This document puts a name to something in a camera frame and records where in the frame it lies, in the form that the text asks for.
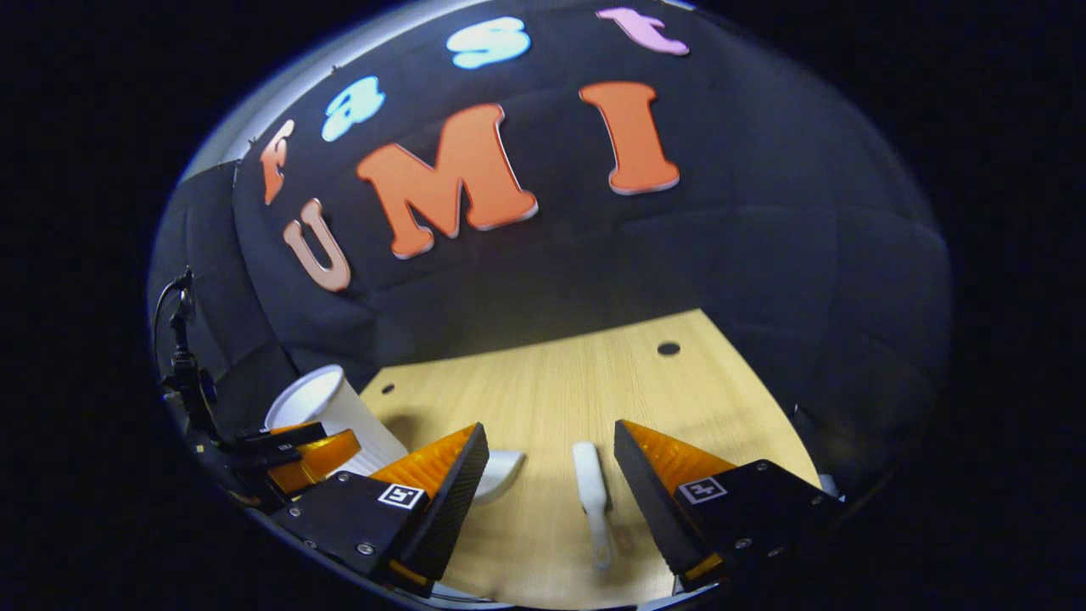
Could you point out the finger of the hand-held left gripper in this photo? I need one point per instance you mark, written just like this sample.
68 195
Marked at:
280 437
321 462

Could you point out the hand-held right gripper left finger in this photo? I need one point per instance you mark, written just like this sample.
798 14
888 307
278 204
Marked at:
450 501

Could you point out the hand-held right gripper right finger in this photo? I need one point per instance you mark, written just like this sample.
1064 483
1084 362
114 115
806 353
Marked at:
649 492

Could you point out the white ribbed garbage bin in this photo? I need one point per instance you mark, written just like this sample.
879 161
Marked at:
339 407

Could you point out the white dustpan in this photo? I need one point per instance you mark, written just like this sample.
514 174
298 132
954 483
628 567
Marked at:
501 471

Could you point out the small white broom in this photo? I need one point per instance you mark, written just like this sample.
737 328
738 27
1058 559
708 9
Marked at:
588 475

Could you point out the wooden desktop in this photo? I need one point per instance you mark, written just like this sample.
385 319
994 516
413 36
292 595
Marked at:
551 399

